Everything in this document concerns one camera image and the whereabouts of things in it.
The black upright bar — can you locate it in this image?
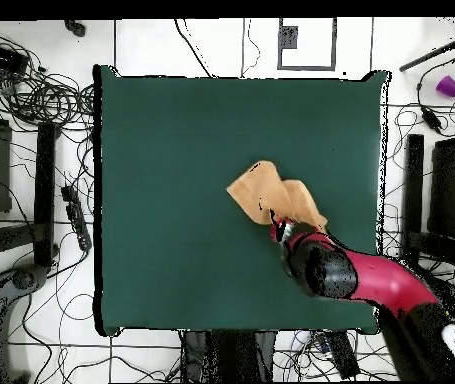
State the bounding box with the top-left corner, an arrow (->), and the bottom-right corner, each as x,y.
33,121 -> 59,268
404,133 -> 426,267

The black rectangular block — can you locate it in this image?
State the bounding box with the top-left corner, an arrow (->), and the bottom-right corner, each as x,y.
322,329 -> 361,380

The black cable tangle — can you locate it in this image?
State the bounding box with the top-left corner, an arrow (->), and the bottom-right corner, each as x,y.
0,23 -> 96,133

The orange terry towel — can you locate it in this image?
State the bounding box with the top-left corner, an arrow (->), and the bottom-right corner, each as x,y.
225,159 -> 329,232

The purple cup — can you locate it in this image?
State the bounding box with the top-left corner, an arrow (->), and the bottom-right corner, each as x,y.
435,75 -> 455,99

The dark rounded object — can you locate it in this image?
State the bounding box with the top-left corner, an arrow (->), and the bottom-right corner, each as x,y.
63,19 -> 87,38

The black power adapter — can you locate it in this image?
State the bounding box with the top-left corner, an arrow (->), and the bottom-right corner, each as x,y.
420,106 -> 445,136

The dark grey stand foot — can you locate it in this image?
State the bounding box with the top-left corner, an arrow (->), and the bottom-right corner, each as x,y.
0,263 -> 49,383

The dark grey square patch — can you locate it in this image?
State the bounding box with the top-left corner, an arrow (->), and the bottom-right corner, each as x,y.
280,25 -> 299,50

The dark green table cloth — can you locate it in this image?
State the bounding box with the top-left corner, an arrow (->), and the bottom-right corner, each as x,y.
92,64 -> 390,337

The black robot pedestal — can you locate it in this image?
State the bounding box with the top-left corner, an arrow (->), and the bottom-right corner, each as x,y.
180,329 -> 278,383

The black power strip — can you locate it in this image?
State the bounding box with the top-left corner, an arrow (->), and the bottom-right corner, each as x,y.
60,185 -> 93,253

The black tripod pole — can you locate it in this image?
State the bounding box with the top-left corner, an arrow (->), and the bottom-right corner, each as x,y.
398,17 -> 455,73

